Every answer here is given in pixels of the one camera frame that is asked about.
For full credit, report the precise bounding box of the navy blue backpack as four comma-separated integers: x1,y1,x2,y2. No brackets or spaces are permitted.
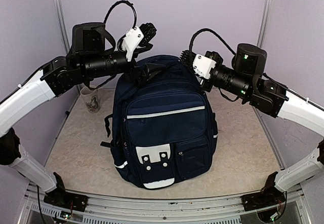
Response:
103,55,218,190

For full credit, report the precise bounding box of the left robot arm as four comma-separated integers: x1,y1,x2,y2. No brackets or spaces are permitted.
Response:
1,22,156,211

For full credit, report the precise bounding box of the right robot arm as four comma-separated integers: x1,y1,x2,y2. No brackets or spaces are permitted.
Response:
193,43,323,211

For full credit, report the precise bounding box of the white ceramic mug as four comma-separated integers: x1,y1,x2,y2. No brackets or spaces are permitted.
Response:
80,87,103,114

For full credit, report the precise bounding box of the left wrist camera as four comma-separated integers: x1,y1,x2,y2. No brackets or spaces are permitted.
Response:
117,23,157,62

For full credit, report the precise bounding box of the right aluminium corner post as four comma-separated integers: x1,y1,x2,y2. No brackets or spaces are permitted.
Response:
257,0,272,48

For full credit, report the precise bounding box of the aluminium corner post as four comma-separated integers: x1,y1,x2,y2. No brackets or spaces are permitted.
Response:
257,0,272,48
54,0,70,53

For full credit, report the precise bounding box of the left aluminium corner post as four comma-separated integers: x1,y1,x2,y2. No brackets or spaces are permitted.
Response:
54,0,70,53

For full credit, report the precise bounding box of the metal front rail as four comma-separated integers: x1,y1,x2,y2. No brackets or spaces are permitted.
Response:
16,183,315,223

